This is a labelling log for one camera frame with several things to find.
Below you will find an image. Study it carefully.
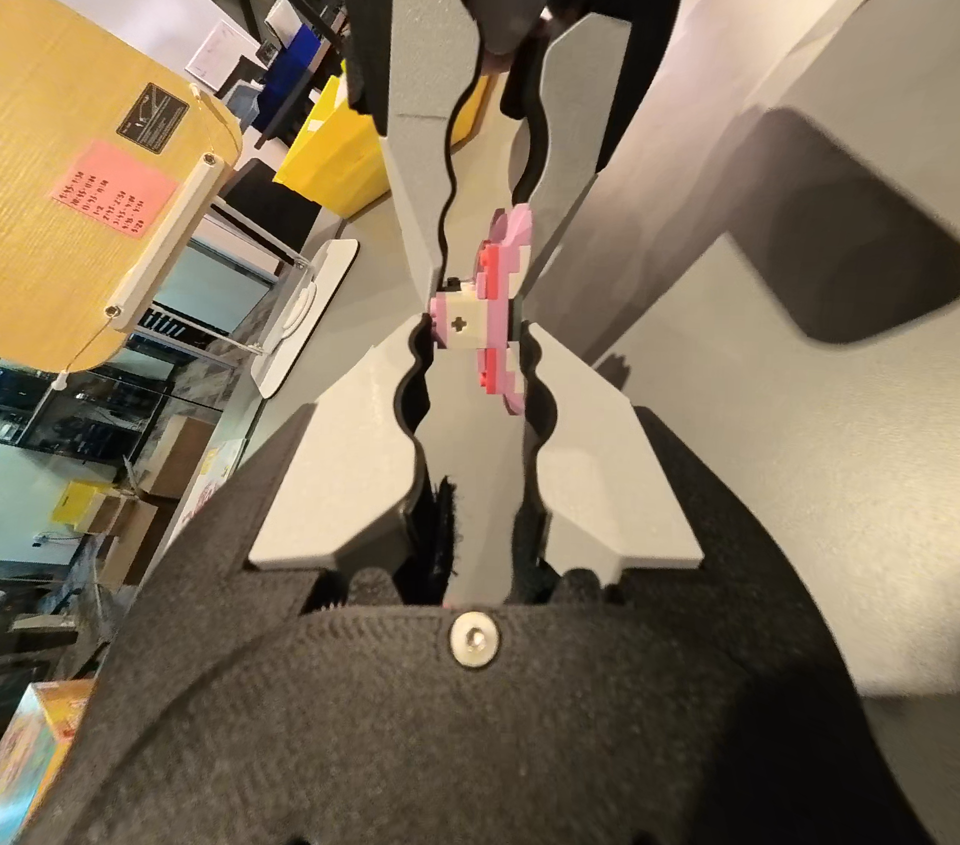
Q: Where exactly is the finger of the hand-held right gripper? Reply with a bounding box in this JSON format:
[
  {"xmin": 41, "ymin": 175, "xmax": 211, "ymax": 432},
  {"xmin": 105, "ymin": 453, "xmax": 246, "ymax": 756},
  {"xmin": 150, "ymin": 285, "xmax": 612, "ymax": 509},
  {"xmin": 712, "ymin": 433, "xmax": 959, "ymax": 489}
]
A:
[
  {"xmin": 378, "ymin": 0, "xmax": 483, "ymax": 304},
  {"xmin": 501, "ymin": 11, "xmax": 633, "ymax": 297}
]

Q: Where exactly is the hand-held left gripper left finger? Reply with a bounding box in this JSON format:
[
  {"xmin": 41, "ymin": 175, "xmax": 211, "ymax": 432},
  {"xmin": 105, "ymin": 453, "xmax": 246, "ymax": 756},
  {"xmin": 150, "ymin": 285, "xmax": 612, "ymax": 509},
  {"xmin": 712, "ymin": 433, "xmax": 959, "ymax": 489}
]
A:
[{"xmin": 247, "ymin": 323, "xmax": 444, "ymax": 572}]

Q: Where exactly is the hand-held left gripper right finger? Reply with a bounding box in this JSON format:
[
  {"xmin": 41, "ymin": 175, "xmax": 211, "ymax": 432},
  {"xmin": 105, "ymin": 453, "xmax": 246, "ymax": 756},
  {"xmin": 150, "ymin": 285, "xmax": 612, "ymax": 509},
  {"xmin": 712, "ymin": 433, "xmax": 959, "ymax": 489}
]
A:
[{"xmin": 517, "ymin": 322, "xmax": 705, "ymax": 572}]

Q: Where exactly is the pink toy brick model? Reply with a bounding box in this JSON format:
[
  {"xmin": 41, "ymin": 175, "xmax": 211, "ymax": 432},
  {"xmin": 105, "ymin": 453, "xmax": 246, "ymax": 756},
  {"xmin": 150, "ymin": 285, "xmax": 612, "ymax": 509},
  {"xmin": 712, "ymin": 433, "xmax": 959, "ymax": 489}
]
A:
[{"xmin": 431, "ymin": 203, "xmax": 535, "ymax": 419}]

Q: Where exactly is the person's right hand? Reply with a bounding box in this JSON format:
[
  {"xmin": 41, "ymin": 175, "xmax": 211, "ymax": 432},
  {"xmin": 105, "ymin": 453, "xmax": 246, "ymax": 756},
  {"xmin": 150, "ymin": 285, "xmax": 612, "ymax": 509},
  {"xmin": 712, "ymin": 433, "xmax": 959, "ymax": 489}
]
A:
[{"xmin": 468, "ymin": 0, "xmax": 552, "ymax": 74}]

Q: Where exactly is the yellow plastic bin with papers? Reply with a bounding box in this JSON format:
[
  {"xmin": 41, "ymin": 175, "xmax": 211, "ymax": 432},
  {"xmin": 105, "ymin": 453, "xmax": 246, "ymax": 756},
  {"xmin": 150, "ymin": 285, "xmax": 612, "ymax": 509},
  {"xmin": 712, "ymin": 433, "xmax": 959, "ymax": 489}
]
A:
[{"xmin": 273, "ymin": 61, "xmax": 492, "ymax": 218}]

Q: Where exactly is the blue storage bin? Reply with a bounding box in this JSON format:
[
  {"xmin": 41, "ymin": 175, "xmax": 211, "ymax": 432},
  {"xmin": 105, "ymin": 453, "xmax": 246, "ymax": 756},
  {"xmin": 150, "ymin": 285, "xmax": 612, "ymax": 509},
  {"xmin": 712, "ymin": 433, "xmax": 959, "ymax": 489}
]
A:
[{"xmin": 253, "ymin": 23, "xmax": 335, "ymax": 137}]

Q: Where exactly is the brown cardboard box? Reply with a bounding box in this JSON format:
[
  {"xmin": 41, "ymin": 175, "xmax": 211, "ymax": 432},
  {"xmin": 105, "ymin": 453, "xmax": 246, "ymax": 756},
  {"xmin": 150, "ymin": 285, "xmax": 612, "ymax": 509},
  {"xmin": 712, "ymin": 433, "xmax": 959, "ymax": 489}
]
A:
[{"xmin": 138, "ymin": 413, "xmax": 219, "ymax": 497}]

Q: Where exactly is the black label plate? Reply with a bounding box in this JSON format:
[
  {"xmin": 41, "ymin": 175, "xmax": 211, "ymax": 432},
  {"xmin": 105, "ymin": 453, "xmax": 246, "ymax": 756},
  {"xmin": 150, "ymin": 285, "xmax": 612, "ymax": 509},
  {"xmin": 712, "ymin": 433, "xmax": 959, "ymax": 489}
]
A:
[{"xmin": 116, "ymin": 82, "xmax": 190, "ymax": 154}]

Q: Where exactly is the pink sticky note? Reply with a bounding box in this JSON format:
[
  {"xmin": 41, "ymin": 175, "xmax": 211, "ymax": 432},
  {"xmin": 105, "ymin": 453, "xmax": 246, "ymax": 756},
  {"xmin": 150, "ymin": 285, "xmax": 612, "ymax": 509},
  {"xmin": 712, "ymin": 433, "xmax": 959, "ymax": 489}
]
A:
[{"xmin": 51, "ymin": 140, "xmax": 181, "ymax": 239}]

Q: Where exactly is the wooden book stand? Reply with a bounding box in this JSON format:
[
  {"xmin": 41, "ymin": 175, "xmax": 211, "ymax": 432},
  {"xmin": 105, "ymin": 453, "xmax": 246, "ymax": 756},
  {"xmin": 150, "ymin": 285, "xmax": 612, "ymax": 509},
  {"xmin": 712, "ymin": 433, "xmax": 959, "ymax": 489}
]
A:
[{"xmin": 0, "ymin": 0, "xmax": 361, "ymax": 400}]

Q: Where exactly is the orange toy brick box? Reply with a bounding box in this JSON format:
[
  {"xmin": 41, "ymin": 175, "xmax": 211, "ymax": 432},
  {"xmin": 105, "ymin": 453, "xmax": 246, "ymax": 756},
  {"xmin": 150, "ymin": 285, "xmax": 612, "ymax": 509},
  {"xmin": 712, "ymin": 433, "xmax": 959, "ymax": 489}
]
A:
[{"xmin": 0, "ymin": 680, "xmax": 95, "ymax": 842}]

